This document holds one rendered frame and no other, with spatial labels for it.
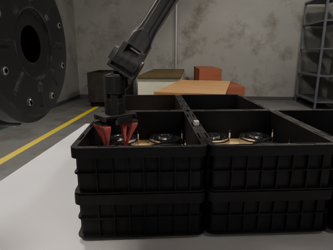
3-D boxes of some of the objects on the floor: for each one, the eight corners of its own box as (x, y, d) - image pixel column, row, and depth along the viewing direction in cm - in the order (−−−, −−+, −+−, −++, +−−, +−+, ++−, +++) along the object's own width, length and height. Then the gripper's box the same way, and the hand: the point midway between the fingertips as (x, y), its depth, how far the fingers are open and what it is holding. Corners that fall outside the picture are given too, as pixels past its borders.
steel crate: (136, 99, 709) (135, 69, 691) (126, 108, 606) (125, 72, 588) (101, 99, 716) (99, 69, 698) (86, 107, 613) (83, 72, 596)
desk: (227, 131, 424) (230, 81, 406) (221, 166, 294) (225, 94, 276) (180, 128, 441) (181, 80, 423) (154, 160, 311) (153, 92, 293)
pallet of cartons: (234, 101, 689) (236, 66, 669) (245, 113, 551) (248, 69, 531) (192, 100, 698) (193, 66, 677) (193, 112, 559) (194, 69, 539)
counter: (184, 100, 699) (184, 69, 681) (180, 122, 485) (181, 76, 466) (154, 100, 705) (153, 68, 687) (138, 121, 491) (137, 76, 472)
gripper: (102, 96, 73) (105, 154, 76) (138, 93, 79) (138, 147, 83) (90, 93, 78) (93, 148, 81) (125, 90, 84) (126, 141, 88)
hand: (116, 144), depth 82 cm, fingers open, 6 cm apart
